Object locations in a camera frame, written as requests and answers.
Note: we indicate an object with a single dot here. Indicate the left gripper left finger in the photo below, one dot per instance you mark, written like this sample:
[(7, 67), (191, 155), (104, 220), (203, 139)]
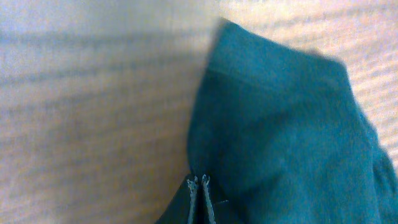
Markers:
[(183, 207)]

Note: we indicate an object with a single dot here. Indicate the dark navy t-shirt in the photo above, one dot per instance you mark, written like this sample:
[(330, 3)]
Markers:
[(281, 133)]

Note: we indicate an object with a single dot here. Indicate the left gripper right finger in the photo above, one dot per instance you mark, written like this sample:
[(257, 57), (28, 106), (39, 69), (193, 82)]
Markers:
[(216, 207)]

